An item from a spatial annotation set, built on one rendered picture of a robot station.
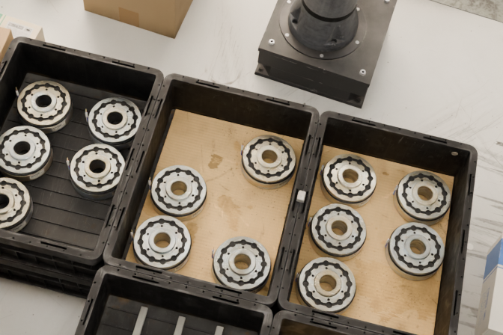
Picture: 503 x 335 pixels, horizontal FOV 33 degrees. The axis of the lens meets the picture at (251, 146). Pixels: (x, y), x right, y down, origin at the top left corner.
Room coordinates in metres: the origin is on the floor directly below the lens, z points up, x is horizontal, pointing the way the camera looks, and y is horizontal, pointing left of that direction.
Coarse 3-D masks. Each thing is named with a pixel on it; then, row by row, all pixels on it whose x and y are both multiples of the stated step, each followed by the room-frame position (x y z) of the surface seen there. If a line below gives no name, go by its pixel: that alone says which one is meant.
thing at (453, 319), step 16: (336, 112) 0.87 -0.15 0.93; (320, 128) 0.83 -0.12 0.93; (368, 128) 0.85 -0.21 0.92; (384, 128) 0.85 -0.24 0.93; (400, 128) 0.86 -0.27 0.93; (320, 144) 0.80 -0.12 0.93; (448, 144) 0.84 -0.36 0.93; (464, 144) 0.85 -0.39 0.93; (304, 208) 0.67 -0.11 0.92; (464, 208) 0.71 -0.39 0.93; (464, 224) 0.68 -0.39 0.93; (464, 240) 0.65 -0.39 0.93; (288, 256) 0.57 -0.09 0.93; (464, 256) 0.62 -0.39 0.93; (288, 272) 0.55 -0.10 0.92; (288, 288) 0.51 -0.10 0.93; (288, 304) 0.49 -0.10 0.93; (336, 320) 0.47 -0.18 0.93; (352, 320) 0.48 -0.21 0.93
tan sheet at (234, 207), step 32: (192, 128) 0.85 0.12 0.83; (224, 128) 0.86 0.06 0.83; (160, 160) 0.77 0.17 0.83; (192, 160) 0.78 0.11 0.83; (224, 160) 0.79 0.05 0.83; (224, 192) 0.72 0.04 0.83; (256, 192) 0.73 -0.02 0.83; (288, 192) 0.74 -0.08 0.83; (192, 224) 0.64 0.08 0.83; (224, 224) 0.65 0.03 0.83; (256, 224) 0.66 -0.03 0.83; (128, 256) 0.56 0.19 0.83; (192, 256) 0.58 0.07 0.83
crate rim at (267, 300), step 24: (240, 96) 0.87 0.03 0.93; (264, 96) 0.88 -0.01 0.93; (312, 120) 0.85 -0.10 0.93; (144, 144) 0.74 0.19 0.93; (312, 144) 0.79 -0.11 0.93; (120, 216) 0.59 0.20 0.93; (288, 216) 0.64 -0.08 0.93; (288, 240) 0.60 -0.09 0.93; (120, 264) 0.51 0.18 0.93; (216, 288) 0.49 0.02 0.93
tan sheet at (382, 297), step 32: (320, 160) 0.82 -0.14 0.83; (384, 160) 0.84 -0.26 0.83; (320, 192) 0.75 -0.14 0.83; (384, 192) 0.77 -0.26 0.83; (384, 224) 0.71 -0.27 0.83; (320, 256) 0.62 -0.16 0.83; (384, 256) 0.64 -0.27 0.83; (384, 288) 0.58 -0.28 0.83; (416, 288) 0.59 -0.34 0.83; (384, 320) 0.52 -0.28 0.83; (416, 320) 0.53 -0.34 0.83
